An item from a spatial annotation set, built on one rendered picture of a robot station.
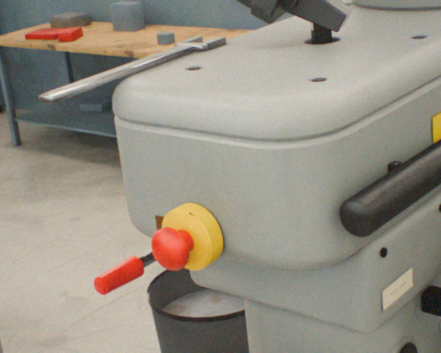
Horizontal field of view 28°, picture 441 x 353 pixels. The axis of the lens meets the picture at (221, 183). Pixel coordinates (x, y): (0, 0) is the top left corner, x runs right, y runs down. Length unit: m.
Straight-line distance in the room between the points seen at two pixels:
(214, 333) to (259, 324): 2.06
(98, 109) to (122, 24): 0.77
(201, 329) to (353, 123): 2.34
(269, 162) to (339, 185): 0.06
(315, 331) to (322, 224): 0.23
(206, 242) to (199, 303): 2.60
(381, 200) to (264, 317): 0.30
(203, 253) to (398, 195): 0.18
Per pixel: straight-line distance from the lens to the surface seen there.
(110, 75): 0.86
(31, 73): 8.36
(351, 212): 0.75
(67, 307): 4.65
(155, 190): 0.84
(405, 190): 0.78
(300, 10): 0.93
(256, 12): 0.91
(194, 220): 0.79
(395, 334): 0.98
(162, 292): 3.39
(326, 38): 0.94
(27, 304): 4.76
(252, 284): 0.94
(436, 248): 0.97
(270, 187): 0.75
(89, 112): 7.26
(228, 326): 3.07
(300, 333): 0.98
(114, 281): 0.89
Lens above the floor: 2.09
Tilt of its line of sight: 20 degrees down
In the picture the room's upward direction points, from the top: 6 degrees counter-clockwise
